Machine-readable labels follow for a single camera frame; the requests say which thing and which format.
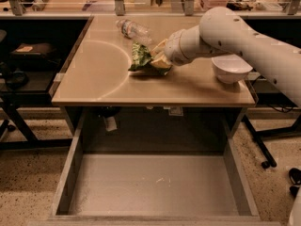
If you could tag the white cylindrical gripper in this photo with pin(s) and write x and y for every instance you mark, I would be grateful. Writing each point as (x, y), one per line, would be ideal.
(173, 50)

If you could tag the green jalapeno chip bag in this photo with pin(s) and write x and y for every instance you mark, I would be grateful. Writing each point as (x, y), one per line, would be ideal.
(141, 60)

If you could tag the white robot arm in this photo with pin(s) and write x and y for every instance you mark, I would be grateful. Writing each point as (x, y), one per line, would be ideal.
(220, 31)

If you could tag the open grey drawer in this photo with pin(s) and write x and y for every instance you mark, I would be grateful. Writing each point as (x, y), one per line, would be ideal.
(155, 170)

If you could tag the clear plastic water bottle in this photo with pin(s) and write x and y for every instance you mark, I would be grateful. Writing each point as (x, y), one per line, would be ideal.
(134, 31)

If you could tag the white bowl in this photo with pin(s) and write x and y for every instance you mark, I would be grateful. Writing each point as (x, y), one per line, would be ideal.
(230, 69)

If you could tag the white paper tag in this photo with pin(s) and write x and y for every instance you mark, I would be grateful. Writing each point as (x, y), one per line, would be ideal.
(110, 124)

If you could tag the black headphones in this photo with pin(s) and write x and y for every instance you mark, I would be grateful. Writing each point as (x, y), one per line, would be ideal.
(13, 80)

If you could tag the black shoe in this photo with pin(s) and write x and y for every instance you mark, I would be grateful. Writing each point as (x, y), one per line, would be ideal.
(295, 176)

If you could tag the black table leg frame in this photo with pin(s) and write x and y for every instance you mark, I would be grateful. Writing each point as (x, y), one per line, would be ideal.
(258, 136)

